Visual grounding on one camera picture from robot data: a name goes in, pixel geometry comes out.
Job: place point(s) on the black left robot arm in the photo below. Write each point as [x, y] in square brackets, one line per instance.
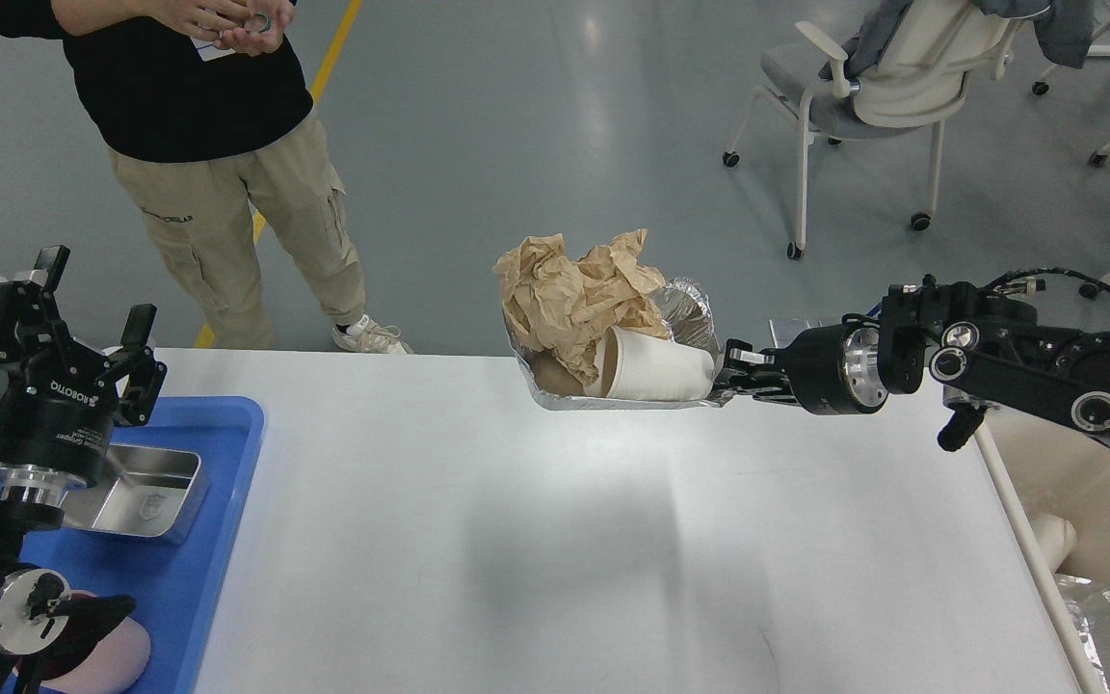
[30, 595]

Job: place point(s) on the square steel container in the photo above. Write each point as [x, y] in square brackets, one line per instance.
[146, 493]

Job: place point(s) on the white paper cup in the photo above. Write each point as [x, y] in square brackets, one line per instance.
[639, 367]

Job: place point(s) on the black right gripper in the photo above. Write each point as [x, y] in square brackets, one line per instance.
[831, 370]

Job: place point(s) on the person in beige trousers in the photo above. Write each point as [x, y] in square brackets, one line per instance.
[205, 113]

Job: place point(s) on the white tube in bin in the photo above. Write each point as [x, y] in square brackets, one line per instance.
[1055, 537]

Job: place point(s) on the brown paper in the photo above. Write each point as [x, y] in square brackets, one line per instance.
[561, 306]

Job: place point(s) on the beige plastic bin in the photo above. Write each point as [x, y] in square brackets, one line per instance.
[1062, 473]

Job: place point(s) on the aluminium foil tray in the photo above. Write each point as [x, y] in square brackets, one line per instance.
[688, 318]

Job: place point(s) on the white office chair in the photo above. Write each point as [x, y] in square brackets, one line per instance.
[921, 79]

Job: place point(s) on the blue plastic tray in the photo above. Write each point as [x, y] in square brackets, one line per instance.
[176, 584]

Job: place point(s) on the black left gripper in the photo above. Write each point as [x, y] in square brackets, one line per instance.
[54, 438]

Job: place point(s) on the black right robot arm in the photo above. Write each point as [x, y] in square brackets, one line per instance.
[983, 344]

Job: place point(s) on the pink mug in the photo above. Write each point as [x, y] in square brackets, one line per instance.
[102, 649]

